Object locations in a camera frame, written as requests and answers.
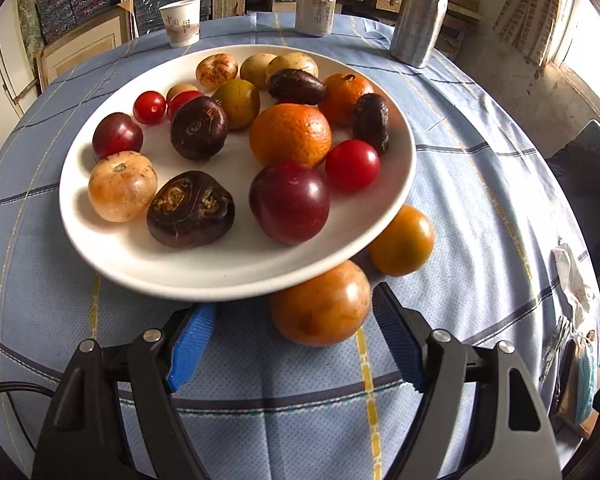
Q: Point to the small brown-tan fruit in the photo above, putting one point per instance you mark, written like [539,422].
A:
[180,90]

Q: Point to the green-yellow citrus fruit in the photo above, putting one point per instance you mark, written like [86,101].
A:
[237,105]

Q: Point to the white drink can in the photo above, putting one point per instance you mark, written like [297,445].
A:
[315,12]

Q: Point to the blue face mask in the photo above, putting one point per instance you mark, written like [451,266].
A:
[586,375]

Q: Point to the tan round fruit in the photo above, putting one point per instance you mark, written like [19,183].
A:
[255,67]
[295,62]

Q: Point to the bright window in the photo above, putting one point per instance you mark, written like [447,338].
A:
[595,30]

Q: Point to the orange mandarin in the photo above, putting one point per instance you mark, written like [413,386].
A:
[290,135]
[347,97]

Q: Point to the white plate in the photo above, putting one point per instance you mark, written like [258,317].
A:
[220,260]

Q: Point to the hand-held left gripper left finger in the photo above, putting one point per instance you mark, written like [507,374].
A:
[192,347]

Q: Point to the orange-tan striped fruit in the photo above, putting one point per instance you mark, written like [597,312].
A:
[216,71]

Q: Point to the large orange-tan fruit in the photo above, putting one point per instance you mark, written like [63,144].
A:
[122,192]

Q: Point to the yellow-orange citrus fruit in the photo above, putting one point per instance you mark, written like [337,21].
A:
[402,240]

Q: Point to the silver metal bottle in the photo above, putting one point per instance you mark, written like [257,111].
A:
[420,15]

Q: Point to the glossy orange-brown round fruit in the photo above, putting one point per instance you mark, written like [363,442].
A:
[320,307]

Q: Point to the crumpled white plastic bag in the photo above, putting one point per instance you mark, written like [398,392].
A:
[575,280]

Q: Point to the white paper cup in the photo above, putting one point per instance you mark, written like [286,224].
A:
[181,25]

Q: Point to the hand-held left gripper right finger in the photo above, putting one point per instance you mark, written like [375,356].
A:
[397,340]

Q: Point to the dark red plum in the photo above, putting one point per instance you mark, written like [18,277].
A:
[289,202]
[117,136]

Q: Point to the wooden picture frame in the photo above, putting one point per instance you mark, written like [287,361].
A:
[80,52]

